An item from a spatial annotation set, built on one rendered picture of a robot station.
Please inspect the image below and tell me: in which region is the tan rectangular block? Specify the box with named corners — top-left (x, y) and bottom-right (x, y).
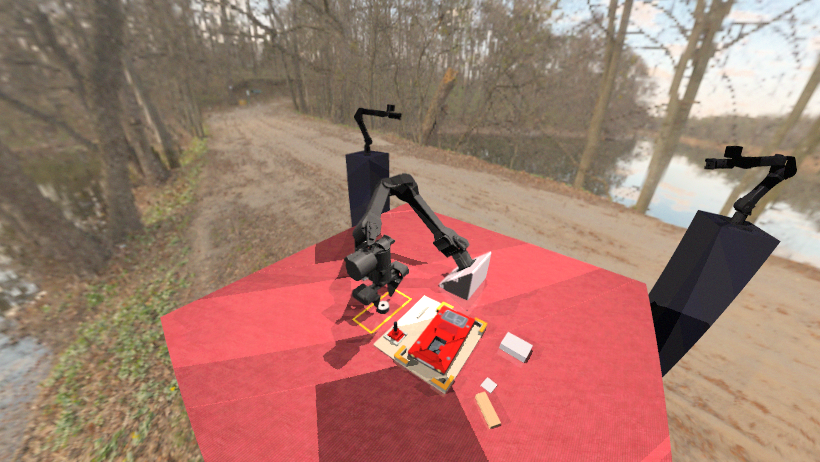
top-left (475, 392), bottom-right (501, 429)

